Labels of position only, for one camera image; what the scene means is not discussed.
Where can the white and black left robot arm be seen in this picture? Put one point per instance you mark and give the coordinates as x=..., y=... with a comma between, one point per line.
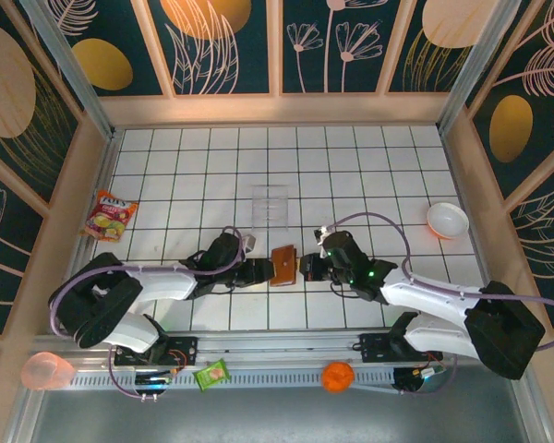
x=161, y=281

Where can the black left electronics module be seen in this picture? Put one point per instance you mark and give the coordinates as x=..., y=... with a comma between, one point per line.
x=154, y=380

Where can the orange fruit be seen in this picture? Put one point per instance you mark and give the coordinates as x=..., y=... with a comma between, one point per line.
x=338, y=377

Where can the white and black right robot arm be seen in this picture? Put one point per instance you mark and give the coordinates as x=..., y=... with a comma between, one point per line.
x=434, y=295

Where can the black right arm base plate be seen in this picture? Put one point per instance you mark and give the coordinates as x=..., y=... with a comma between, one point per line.
x=371, y=348

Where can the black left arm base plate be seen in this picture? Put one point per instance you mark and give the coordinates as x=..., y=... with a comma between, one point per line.
x=187, y=346

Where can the pink plastic cup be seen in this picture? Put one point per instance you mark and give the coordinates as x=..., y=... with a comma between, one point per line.
x=41, y=371

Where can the aluminium mounting rail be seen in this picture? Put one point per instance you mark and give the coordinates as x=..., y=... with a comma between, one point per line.
x=277, y=346

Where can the black electronics module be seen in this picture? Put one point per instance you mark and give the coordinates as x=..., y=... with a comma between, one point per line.
x=411, y=380
x=154, y=380

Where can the green snack packet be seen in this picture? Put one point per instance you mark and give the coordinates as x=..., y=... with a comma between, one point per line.
x=211, y=376

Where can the red fruit candy bag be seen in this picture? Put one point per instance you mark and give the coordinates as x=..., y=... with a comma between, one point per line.
x=108, y=217

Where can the aluminium frame post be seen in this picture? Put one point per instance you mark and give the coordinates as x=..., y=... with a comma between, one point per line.
x=74, y=69
x=473, y=69

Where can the white and orange bowl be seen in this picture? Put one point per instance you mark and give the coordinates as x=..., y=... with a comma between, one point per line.
x=445, y=219

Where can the black right electronics module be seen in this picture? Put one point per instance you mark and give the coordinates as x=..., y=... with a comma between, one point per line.
x=411, y=380

